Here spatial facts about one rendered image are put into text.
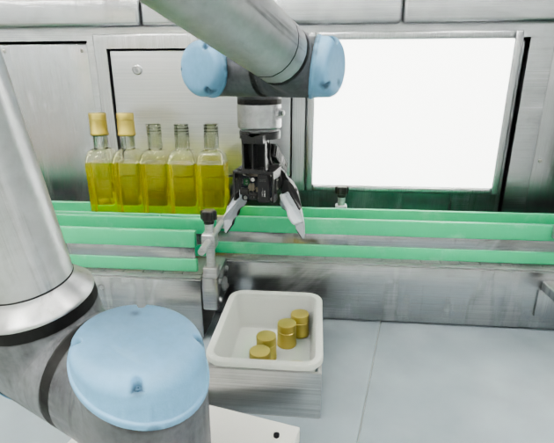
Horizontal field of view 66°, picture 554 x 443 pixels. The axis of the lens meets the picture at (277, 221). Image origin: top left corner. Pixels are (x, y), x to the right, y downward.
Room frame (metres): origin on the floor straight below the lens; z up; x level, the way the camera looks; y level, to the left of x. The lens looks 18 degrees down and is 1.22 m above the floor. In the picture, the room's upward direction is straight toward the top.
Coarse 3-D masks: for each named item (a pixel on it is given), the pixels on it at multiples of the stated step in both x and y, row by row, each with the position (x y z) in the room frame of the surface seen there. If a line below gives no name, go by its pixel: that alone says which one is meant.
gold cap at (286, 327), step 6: (282, 318) 0.68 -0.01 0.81; (288, 318) 0.68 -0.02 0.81; (282, 324) 0.66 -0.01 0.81; (288, 324) 0.66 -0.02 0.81; (294, 324) 0.66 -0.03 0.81; (282, 330) 0.65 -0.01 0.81; (288, 330) 0.65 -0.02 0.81; (294, 330) 0.66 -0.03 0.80; (282, 336) 0.65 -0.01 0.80; (288, 336) 0.65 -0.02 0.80; (294, 336) 0.66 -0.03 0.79; (282, 342) 0.65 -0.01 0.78; (288, 342) 0.65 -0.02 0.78; (294, 342) 0.66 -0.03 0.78; (282, 348) 0.65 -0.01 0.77; (288, 348) 0.65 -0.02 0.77
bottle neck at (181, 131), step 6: (174, 126) 0.86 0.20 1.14; (180, 126) 0.85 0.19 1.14; (186, 126) 0.86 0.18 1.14; (174, 132) 0.86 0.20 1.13; (180, 132) 0.85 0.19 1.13; (186, 132) 0.86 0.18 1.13; (174, 138) 0.86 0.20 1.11; (180, 138) 0.85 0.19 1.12; (186, 138) 0.86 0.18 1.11; (180, 144) 0.85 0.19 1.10; (186, 144) 0.86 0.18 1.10
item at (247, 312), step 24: (240, 312) 0.72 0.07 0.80; (264, 312) 0.72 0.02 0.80; (288, 312) 0.72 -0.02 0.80; (312, 312) 0.71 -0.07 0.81; (216, 336) 0.58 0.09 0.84; (240, 336) 0.69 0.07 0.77; (312, 336) 0.66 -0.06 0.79; (216, 360) 0.52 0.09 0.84; (240, 360) 0.52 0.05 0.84; (264, 360) 0.52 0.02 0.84; (288, 360) 0.62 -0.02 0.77; (312, 360) 0.52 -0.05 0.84
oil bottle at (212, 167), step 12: (204, 156) 0.84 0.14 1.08; (216, 156) 0.84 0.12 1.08; (204, 168) 0.84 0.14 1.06; (216, 168) 0.84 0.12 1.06; (228, 168) 0.88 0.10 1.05; (204, 180) 0.84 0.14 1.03; (216, 180) 0.84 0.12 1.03; (228, 180) 0.88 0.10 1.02; (204, 192) 0.84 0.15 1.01; (216, 192) 0.84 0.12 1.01; (228, 192) 0.87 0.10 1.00; (204, 204) 0.84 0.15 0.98; (216, 204) 0.84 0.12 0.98
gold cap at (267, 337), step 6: (264, 330) 0.64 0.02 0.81; (270, 330) 0.64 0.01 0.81; (258, 336) 0.63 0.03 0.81; (264, 336) 0.63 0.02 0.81; (270, 336) 0.63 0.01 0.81; (258, 342) 0.62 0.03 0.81; (264, 342) 0.61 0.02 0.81; (270, 342) 0.61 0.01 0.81; (270, 348) 0.61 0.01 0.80; (276, 354) 0.63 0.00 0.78
